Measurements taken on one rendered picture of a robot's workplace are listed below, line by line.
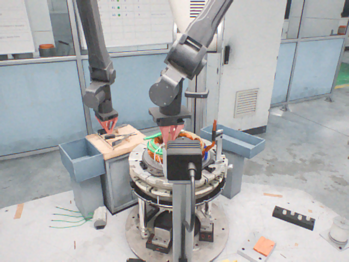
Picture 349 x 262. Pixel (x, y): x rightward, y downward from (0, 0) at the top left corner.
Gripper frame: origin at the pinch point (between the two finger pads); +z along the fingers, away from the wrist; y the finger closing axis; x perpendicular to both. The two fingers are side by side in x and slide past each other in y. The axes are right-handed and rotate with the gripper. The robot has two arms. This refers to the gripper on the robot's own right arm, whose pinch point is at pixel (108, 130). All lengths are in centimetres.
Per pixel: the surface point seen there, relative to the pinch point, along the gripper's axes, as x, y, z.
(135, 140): 6.4, 11.0, 1.5
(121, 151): -1.4, 14.3, 1.8
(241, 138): 46, 31, 4
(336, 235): 49, 75, 24
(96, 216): -15.0, 16.5, 25.2
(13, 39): -1, -193, -2
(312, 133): 294, -51, 124
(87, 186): -15.2, 11.7, 13.8
